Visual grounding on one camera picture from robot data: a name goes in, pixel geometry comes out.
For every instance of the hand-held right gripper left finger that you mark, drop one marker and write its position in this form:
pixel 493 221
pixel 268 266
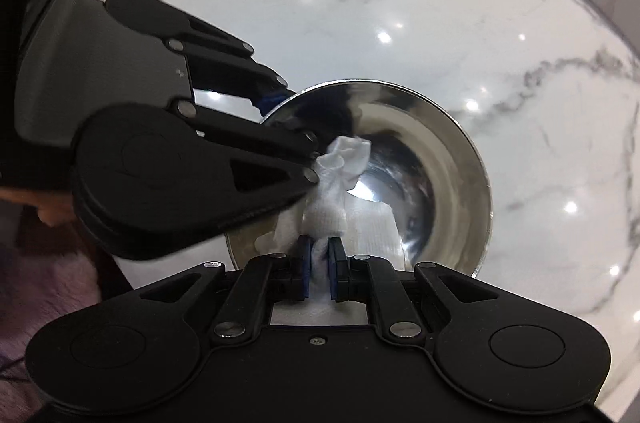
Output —
pixel 303 270

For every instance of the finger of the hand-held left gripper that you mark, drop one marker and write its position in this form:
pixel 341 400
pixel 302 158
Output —
pixel 280 144
pixel 274 100

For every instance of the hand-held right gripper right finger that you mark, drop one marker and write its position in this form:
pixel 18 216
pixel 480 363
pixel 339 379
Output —
pixel 336 273

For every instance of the white paper towel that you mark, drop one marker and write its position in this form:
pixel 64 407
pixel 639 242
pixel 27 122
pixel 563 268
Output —
pixel 350 223

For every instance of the stainless steel bowl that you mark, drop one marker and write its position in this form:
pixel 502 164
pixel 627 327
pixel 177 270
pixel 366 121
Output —
pixel 440 183

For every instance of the person's left hand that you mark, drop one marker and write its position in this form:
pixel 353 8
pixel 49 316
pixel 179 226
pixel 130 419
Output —
pixel 45 205

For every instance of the purple fuzzy cloth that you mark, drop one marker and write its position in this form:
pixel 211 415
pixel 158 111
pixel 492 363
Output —
pixel 50 288

